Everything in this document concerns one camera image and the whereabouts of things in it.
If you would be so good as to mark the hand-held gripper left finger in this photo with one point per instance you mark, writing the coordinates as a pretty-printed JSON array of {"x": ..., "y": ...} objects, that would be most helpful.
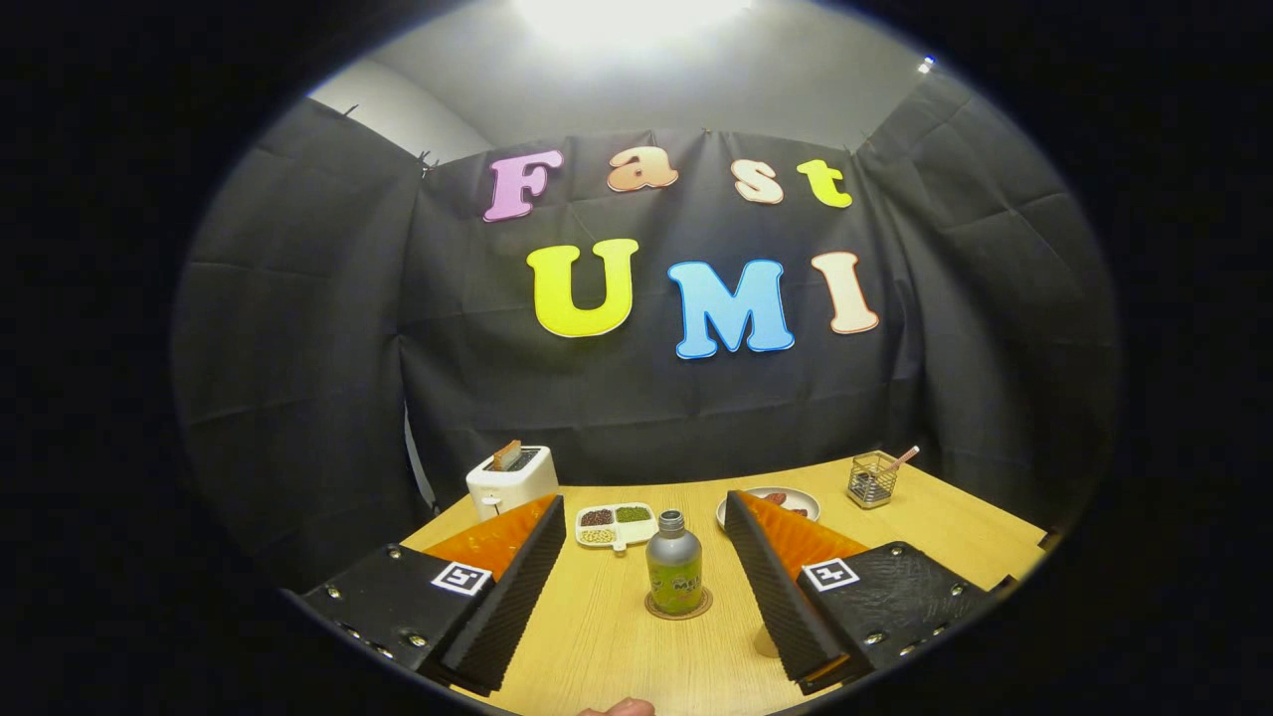
[{"x": 517, "y": 607}]

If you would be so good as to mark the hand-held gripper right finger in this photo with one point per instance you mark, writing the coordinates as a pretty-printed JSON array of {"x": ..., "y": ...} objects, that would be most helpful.
[{"x": 776, "y": 607}]

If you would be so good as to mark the round wooden coaster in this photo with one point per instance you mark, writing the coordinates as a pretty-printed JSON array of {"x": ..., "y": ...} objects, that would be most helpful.
[{"x": 706, "y": 605}]

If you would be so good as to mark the silver green juice bottle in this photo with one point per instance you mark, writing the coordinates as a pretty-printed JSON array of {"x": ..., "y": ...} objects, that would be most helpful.
[{"x": 674, "y": 567}]

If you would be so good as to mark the wooden table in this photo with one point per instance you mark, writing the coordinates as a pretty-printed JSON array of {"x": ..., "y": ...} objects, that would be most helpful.
[{"x": 617, "y": 646}]

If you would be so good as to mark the white round plate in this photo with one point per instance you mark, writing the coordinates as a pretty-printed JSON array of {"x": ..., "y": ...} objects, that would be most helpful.
[{"x": 801, "y": 500}]

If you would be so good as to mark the white toaster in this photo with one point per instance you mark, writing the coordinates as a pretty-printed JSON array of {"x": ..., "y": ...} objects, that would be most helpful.
[{"x": 512, "y": 487}]

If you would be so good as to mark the white divided dish of beans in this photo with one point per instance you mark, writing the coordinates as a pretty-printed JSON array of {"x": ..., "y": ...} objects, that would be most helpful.
[{"x": 615, "y": 525}]

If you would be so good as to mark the toast slice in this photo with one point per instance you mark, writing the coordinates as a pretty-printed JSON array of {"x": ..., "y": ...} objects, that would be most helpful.
[{"x": 506, "y": 455}]

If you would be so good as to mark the pink straw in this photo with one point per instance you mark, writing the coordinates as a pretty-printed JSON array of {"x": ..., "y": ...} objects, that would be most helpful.
[{"x": 903, "y": 459}]

